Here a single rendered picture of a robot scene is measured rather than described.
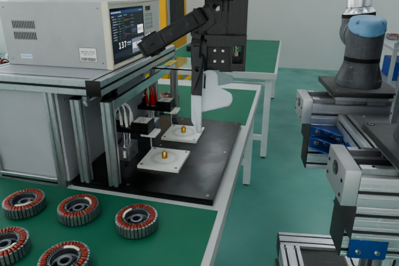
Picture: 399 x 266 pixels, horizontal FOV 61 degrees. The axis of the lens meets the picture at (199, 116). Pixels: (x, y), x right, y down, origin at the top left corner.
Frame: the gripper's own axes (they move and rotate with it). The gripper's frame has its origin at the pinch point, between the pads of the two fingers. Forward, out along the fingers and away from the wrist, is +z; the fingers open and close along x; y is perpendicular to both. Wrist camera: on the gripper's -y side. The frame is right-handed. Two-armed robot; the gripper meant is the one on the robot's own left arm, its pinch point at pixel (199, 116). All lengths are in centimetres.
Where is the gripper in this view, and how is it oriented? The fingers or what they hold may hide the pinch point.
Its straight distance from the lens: 56.8
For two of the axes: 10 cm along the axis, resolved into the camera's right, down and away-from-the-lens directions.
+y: 9.9, 0.4, -1.0
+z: 0.0, 9.4, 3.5
